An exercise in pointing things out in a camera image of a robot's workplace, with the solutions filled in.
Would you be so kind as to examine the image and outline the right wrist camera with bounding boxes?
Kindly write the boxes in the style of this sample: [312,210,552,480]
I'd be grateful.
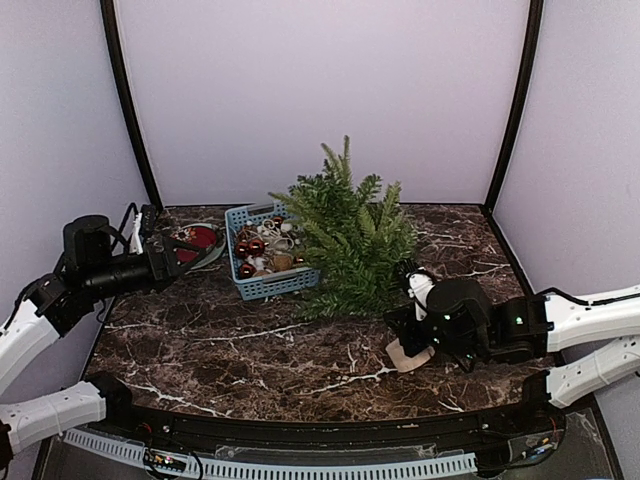
[397,259,435,321]

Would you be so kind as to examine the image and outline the red floral plate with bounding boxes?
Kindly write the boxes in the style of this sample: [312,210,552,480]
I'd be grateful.
[171,225,218,263]

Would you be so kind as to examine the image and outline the white ball string lights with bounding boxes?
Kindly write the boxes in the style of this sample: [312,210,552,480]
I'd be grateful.
[248,216,303,276]

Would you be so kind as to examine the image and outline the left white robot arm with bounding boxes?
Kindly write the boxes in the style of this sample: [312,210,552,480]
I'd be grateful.
[1,212,212,466]

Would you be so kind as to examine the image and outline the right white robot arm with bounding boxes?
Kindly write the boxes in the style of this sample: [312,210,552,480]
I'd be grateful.
[383,269,639,434]

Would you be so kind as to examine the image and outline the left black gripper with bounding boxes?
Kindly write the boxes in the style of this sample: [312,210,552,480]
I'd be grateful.
[84,235,207,301]

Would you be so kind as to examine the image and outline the light blue plastic basket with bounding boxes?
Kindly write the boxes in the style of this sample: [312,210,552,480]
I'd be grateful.
[225,200,320,301]

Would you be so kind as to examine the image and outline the small green christmas tree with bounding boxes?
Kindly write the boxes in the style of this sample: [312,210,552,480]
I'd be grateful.
[270,138,418,320]

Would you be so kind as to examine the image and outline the copper red bauble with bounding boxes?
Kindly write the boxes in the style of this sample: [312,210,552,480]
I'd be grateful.
[237,263,256,280]
[248,238,265,257]
[234,241,251,259]

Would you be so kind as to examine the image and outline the white cable duct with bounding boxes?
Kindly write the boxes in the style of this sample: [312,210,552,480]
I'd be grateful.
[63,429,478,479]

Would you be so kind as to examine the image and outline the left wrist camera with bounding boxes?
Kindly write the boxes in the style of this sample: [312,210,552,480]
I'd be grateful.
[129,204,157,255]

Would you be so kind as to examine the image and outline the black table front rail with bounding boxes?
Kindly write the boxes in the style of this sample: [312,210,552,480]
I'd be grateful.
[92,374,566,451]

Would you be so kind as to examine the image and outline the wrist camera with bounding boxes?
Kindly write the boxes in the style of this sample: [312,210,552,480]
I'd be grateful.
[397,259,435,321]
[129,204,157,255]

